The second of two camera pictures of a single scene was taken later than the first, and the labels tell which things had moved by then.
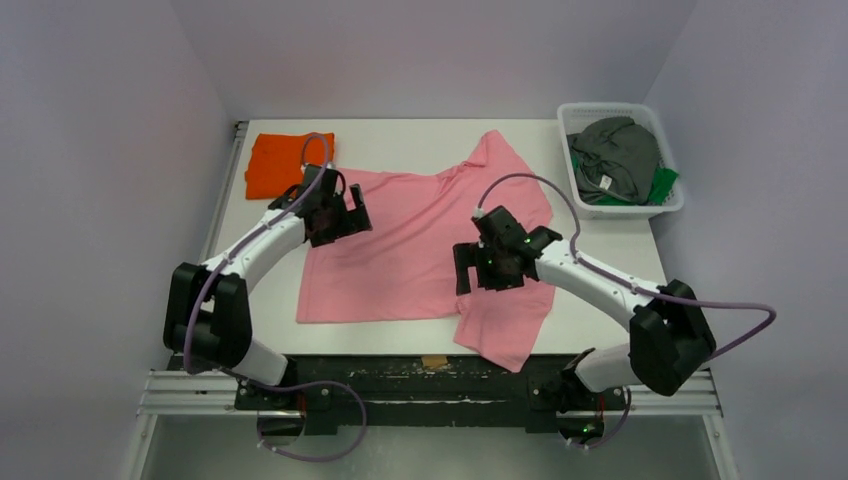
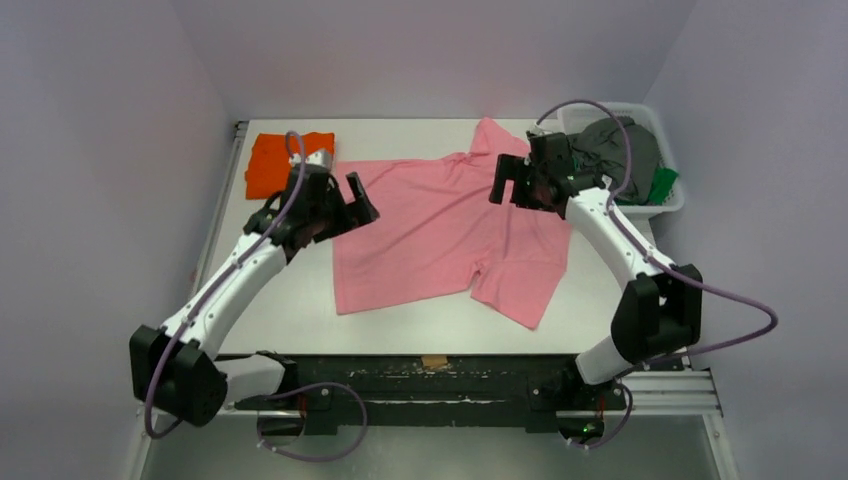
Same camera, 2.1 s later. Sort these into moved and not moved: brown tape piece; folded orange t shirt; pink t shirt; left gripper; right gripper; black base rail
Moved: pink t shirt; right gripper
Not moved: brown tape piece; left gripper; black base rail; folded orange t shirt
